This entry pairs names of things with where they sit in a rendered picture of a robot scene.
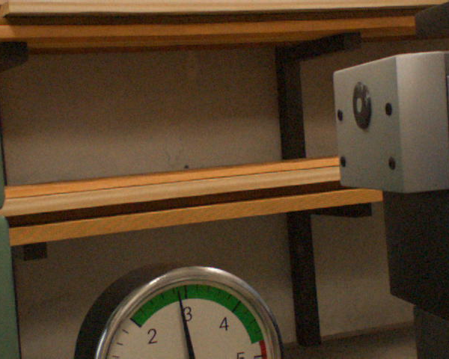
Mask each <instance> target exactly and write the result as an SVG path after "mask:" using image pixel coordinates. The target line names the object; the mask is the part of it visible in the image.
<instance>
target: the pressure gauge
mask: <svg viewBox="0 0 449 359"><path fill-rule="evenodd" d="M178 290H179V291H180V297H181V301H182V304H183V310H184V313H185V317H186V322H187V326H188V329H189V335H190V338H191V342H192V348H193V351H194V355H195V359H284V347H283V342H282V338H281V332H280V329H279V327H278V326H277V323H276V320H275V317H274V316H273V314H272V311H271V310H270V308H269V306H268V304H267V303H266V302H265V301H264V299H263V298H261V297H260V295H259V294H258V292H257V291H256V290H255V289H254V288H253V287H252V286H250V285H249V284H247V283H246V282H245V281H244V280H242V279H239V278H238V277H236V276H234V274H231V273H229V272H227V271H223V270H220V269H215V268H209V267H202V266H193V265H189V264H186V263H176V262H161V263H151V264H148V265H144V266H142V267H140V268H137V269H134V270H132V271H130V272H128V273H126V274H125V275H122V276H121V277H119V278H118V279H117V280H115V282H114V283H112V284H111V285H110V286H108V287H106V289H105V290H104V291H103V292H102V293H101V295H100V296H99V297H98V298H97V299H96V300H95V302H94V303H93V304H92V306H91V308H90V310H89V311H88V313H86V316H85V319H84V321H83V323H82V325H81V328H80V331H79V333H78V336H77V339H76V348H75V354H74V359H189V353H188V349H187V344H186V336H185V332H184V327H183V320H182V315H181V311H180V302H179V298H178V294H177V291H178Z"/></svg>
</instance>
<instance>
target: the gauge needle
mask: <svg viewBox="0 0 449 359"><path fill-rule="evenodd" d="M177 294H178V298H179V302H180V311H181V315H182V320H183V327H184V332H185V336H186V344H187V349H188V353H189V359H195V355H194V351H193V348H192V342H191V338H190V335H189V329H188V326H187V322H186V317H185V313H184V310H183V304H182V301H181V297H180V291H179V290H178V291H177Z"/></svg>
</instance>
